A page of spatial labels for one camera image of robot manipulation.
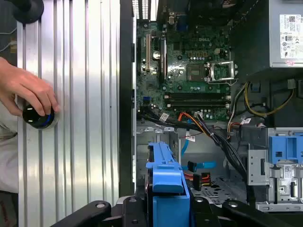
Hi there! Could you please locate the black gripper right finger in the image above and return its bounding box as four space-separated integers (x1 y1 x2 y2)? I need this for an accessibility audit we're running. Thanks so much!
189 196 294 227

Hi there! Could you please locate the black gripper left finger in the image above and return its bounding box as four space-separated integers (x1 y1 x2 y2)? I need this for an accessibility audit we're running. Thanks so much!
51 196 154 227

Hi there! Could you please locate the round black tool blue ring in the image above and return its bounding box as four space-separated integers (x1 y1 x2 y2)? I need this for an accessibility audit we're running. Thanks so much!
22 104 55 130

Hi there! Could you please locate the black RAM slot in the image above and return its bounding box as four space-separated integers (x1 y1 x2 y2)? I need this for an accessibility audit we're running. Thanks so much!
164 101 232 109
164 92 232 100

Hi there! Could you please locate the black expansion slot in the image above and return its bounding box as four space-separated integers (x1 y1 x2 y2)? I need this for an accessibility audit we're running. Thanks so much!
159 37 168 81

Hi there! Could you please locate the white expansion slot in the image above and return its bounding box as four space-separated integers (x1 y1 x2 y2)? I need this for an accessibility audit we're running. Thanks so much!
145 34 152 73

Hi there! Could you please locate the person's bare hand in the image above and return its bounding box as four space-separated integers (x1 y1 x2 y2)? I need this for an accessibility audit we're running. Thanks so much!
0 56 61 118

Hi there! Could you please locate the silver metal drive cage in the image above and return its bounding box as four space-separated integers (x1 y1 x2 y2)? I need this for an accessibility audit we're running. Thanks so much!
247 127 303 211

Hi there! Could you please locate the open black PC case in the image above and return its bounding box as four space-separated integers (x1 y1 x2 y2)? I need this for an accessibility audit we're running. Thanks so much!
119 0 303 213

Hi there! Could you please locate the person's pale clothed trunk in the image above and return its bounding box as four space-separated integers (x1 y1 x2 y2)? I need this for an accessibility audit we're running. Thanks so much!
0 101 19 194

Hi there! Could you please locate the CPU socket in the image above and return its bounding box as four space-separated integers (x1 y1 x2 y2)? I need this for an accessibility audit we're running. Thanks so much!
186 64 205 82

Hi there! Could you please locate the green Dell motherboard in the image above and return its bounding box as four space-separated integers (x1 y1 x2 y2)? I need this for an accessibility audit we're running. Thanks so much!
136 13 234 122

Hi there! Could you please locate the grey power supply unit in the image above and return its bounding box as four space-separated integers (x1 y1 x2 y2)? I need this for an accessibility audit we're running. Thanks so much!
268 0 303 69

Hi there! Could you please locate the round black foot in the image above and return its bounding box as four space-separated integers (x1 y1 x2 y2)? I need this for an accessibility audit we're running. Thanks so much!
13 0 45 25

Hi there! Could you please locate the black plug disk power wire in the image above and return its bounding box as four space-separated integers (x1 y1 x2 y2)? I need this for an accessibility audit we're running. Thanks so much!
184 172 212 191

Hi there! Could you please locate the blue disk data wire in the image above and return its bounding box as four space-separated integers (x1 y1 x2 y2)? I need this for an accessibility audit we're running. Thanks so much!
179 138 217 173

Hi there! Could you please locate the black cable bundle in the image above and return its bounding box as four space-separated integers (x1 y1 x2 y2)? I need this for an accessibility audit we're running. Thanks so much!
136 110 255 205

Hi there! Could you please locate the orange wire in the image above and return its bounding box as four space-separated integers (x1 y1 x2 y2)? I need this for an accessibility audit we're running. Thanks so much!
177 112 215 138

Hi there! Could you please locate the blue plastic drive bracket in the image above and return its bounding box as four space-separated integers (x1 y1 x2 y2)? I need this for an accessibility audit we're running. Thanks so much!
268 134 303 164

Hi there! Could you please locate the yellow wire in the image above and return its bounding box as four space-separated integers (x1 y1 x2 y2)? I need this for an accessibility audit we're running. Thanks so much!
244 81 295 117

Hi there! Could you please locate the thin wire locking lever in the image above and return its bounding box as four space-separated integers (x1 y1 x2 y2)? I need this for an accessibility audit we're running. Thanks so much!
207 78 239 86

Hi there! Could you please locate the metal socket cover frame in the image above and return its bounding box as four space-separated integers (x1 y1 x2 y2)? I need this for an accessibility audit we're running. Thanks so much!
205 61 238 84

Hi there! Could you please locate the thin white cable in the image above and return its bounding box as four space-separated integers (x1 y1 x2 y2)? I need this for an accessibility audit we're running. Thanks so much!
0 25 18 53

